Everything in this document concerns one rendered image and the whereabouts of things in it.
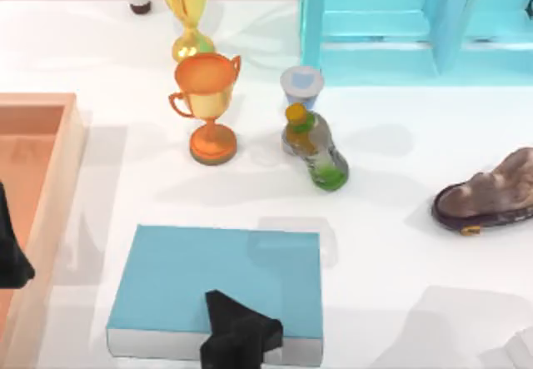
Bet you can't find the shallow salmon-coloured box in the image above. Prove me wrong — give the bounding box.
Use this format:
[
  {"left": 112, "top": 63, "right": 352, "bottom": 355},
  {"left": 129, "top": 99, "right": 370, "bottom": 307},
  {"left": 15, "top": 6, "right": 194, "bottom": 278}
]
[{"left": 0, "top": 92, "right": 89, "bottom": 369}]

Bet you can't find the orange and gold trophy cup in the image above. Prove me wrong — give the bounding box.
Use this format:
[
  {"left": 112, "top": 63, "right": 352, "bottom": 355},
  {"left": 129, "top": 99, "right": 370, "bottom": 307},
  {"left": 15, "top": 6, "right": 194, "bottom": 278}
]
[{"left": 167, "top": 52, "right": 242, "bottom": 167}]

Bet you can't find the white cup with blue label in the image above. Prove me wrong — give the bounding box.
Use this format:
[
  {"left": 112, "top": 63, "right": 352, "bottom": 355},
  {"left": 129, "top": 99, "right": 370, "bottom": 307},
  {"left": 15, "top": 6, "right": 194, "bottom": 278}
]
[{"left": 279, "top": 65, "right": 326, "bottom": 112}]

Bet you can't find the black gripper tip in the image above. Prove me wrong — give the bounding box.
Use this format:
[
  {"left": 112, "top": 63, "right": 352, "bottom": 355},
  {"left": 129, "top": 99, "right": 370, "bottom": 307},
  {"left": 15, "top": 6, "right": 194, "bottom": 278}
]
[{"left": 0, "top": 181, "right": 37, "bottom": 291}]

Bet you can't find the light blue rack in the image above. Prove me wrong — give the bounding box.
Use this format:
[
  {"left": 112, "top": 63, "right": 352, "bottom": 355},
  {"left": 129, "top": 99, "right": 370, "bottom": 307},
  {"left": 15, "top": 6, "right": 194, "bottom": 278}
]
[{"left": 298, "top": 0, "right": 533, "bottom": 79}]

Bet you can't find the tall gold trophy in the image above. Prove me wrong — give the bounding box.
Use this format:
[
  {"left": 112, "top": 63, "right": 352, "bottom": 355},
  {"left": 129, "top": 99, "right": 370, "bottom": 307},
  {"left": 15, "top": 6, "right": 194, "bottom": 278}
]
[{"left": 152, "top": 0, "right": 218, "bottom": 64}]

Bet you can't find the brown shoe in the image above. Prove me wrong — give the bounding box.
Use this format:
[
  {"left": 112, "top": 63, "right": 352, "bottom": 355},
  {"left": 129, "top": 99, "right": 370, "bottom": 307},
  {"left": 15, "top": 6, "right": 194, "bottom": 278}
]
[{"left": 431, "top": 147, "right": 533, "bottom": 237}]

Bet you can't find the blue book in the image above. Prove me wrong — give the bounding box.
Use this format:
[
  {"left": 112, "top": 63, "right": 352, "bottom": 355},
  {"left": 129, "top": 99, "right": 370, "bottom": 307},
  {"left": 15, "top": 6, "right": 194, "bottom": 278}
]
[{"left": 105, "top": 224, "right": 326, "bottom": 367}]

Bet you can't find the clear bottle with yellow cap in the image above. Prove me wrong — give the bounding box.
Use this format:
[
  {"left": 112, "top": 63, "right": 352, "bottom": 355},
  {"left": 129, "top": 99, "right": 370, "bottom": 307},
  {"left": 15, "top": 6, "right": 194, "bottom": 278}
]
[{"left": 281, "top": 102, "right": 351, "bottom": 192}]

